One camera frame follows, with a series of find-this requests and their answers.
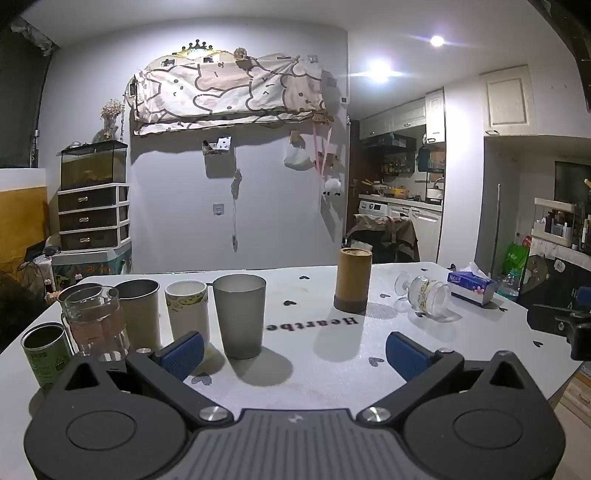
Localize small wall holder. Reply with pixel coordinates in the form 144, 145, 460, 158
202, 135, 232, 157

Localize printed blanket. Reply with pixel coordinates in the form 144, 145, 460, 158
129, 48, 328, 136

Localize glass fish tank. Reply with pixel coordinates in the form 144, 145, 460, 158
60, 141, 129, 191

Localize painted low cabinet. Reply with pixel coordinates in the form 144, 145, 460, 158
51, 247, 133, 292

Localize shelf rack with bottles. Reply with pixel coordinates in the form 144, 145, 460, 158
530, 175, 591, 252

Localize chair with brown clothing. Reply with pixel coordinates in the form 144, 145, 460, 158
344, 214, 421, 265

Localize grey frosted plastic cup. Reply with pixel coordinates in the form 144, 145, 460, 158
212, 274, 267, 360

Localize brown bamboo cup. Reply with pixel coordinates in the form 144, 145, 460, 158
333, 247, 373, 313

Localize hanging grey cable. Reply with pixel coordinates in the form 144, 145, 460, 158
230, 169, 243, 252

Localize white plastic bag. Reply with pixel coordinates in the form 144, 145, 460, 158
283, 143, 311, 169

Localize clear glass mug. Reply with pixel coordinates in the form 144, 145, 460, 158
61, 286, 130, 361

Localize yellow board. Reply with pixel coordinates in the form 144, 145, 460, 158
0, 185, 51, 268

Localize green plastic bag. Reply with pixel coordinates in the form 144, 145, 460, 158
502, 242, 529, 283

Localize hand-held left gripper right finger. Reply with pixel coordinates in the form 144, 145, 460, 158
356, 331, 539, 428

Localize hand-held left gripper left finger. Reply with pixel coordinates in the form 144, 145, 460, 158
51, 331, 234, 428

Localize blue tissue box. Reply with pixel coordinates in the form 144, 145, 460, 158
447, 261, 499, 308

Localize white washing machine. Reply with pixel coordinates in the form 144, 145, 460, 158
358, 200, 393, 228

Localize green tin can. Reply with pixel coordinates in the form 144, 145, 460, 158
21, 323, 74, 393

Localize white wall cabinets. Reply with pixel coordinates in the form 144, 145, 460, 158
359, 88, 447, 145

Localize crown wall decoration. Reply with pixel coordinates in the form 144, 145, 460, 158
178, 39, 218, 54

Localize clear plastic water bottle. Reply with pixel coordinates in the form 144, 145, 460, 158
499, 272, 522, 302

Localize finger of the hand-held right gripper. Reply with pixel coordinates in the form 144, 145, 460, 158
532, 303, 575, 331

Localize white plastic drawer unit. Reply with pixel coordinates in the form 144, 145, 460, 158
57, 183, 131, 252

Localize black printed cloth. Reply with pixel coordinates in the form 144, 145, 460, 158
517, 246, 591, 330

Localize clear glass goblet cup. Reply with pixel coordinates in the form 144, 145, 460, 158
394, 272, 452, 318

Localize white patterned paper cup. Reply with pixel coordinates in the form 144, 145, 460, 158
165, 280, 211, 343

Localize grey metal cup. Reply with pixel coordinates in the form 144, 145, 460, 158
114, 279, 163, 352

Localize vase with dried flowers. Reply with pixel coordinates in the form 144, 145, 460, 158
92, 99, 125, 144

